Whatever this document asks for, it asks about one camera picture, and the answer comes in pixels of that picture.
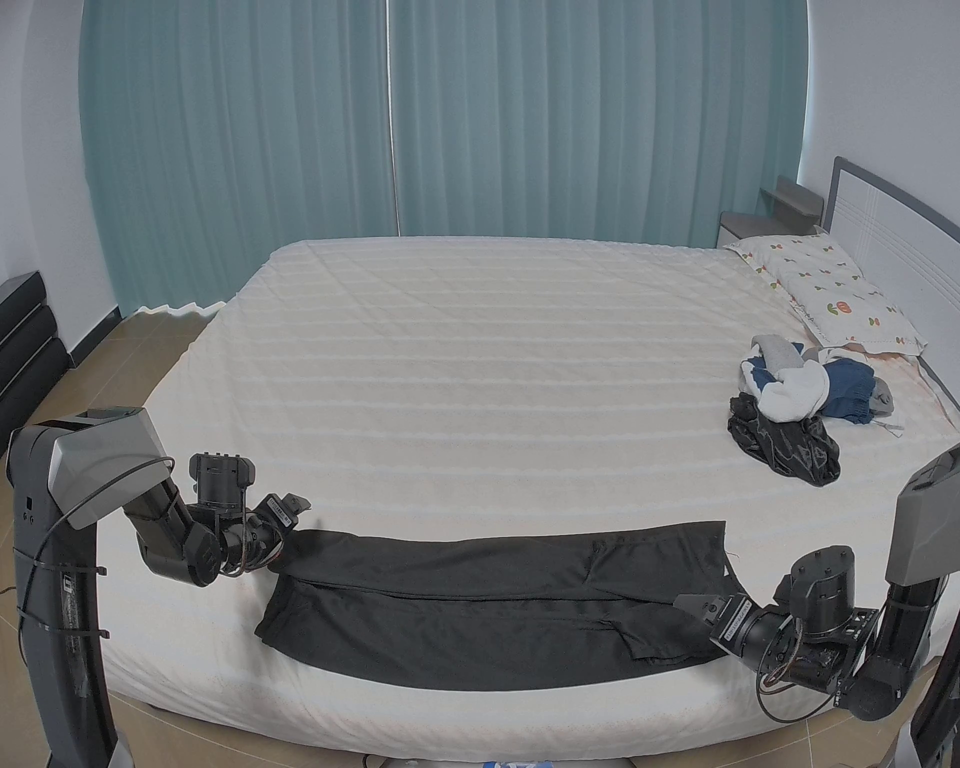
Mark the black cable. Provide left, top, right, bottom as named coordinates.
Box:
left=15, top=455, right=176, bottom=627
left=754, top=648, right=834, bottom=726

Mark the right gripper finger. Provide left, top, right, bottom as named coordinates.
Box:
left=673, top=592, right=723, bottom=624

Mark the black T-shirt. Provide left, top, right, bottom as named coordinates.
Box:
left=255, top=519, right=730, bottom=691

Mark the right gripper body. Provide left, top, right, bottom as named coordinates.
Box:
left=708, top=594, right=789, bottom=670

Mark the blue-green curtain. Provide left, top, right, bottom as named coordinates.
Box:
left=390, top=0, right=811, bottom=249
left=78, top=0, right=399, bottom=312

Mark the grey bedside table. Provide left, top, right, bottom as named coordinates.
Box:
left=718, top=176, right=826, bottom=249

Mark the black shiny garment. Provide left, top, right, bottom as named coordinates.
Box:
left=727, top=393, right=843, bottom=489

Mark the bed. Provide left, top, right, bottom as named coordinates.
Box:
left=82, top=156, right=960, bottom=759

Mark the white printed pillow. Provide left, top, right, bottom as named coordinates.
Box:
left=723, top=232, right=930, bottom=355

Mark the black chest of drawers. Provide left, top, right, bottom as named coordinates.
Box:
left=0, top=271, right=75, bottom=432

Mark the pile of clothes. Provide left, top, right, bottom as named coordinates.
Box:
left=738, top=333, right=897, bottom=425

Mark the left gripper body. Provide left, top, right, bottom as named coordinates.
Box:
left=238, top=492, right=299, bottom=573

